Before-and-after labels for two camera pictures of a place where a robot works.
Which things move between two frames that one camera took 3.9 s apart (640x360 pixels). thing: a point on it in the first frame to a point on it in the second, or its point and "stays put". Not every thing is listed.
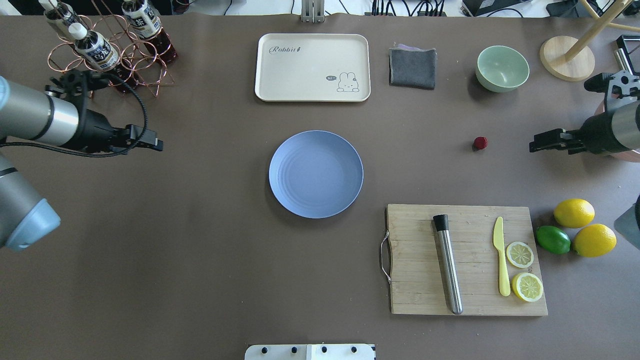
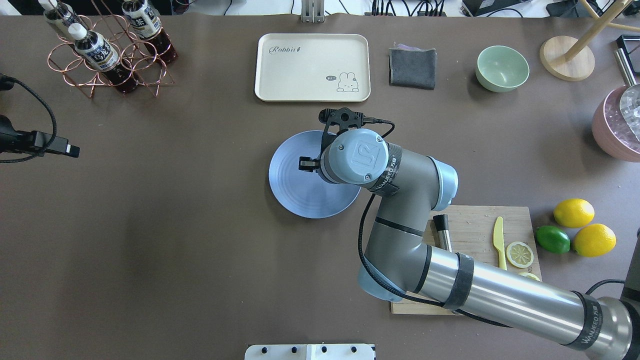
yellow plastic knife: [498, 242] stays put
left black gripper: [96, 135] to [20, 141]
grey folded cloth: [413, 67] stays put
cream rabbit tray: [313, 67] stays put
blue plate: [316, 174] stays put
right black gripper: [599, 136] to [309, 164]
